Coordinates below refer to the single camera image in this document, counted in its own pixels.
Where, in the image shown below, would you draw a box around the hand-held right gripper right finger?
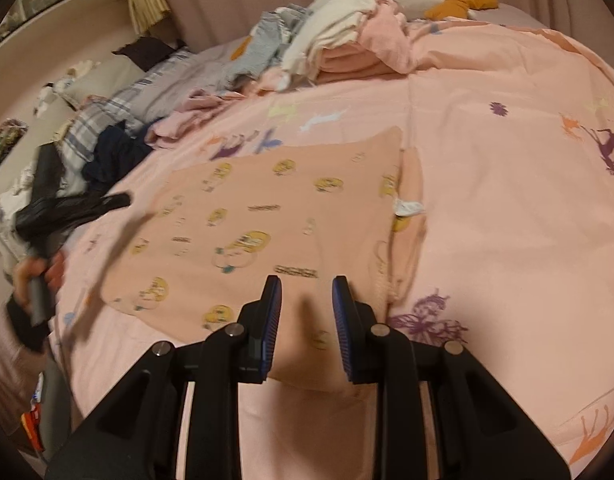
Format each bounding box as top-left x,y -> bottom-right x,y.
332,275 -> 572,480

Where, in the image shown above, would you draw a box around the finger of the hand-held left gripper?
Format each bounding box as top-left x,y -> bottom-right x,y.
73,192 -> 133,222

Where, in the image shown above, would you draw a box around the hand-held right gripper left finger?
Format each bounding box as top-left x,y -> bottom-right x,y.
44,275 -> 284,480

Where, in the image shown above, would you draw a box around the orange cartoon print shirt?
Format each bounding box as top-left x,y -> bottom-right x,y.
100,126 -> 428,393

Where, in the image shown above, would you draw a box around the pile of mixed clothes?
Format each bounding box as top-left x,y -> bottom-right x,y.
137,2 -> 538,111

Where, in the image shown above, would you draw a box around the folded pink clothes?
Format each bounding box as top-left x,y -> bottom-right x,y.
317,0 -> 424,84

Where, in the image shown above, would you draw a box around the person's left hand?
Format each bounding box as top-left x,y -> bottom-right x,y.
14,251 -> 67,311

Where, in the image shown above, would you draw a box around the white printed cloth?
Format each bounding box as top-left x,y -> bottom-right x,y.
0,169 -> 38,226

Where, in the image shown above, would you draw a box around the dark navy garment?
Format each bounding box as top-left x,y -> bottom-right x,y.
82,120 -> 154,194

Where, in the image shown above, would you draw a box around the colourful printed pillow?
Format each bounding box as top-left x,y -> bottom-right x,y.
0,119 -> 29,179

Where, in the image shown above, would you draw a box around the plaid pillow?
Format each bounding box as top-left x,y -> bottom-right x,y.
62,47 -> 193,171

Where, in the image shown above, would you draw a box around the crumpled pink garment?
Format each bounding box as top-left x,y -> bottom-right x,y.
144,87 -> 248,151

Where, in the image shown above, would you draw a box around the small plush toys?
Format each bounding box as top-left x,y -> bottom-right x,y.
34,60 -> 103,117

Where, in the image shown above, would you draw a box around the black cloth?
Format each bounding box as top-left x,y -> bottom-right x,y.
112,36 -> 181,72

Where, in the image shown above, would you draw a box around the yellow striped cloth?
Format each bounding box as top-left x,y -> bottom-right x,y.
126,0 -> 172,36

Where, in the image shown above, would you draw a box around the red packet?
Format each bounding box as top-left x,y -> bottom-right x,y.
20,372 -> 47,453

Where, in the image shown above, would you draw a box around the pink animal print duvet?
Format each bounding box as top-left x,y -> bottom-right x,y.
47,15 -> 614,480

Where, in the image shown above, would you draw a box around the grey garment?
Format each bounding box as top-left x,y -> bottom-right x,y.
232,5 -> 313,87

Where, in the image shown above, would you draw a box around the pink curtain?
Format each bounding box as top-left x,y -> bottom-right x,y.
132,0 -> 614,61

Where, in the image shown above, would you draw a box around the white garment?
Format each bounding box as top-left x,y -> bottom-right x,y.
282,0 -> 388,81

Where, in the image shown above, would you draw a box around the white goose plush toy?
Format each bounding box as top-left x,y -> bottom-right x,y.
231,0 -> 498,60

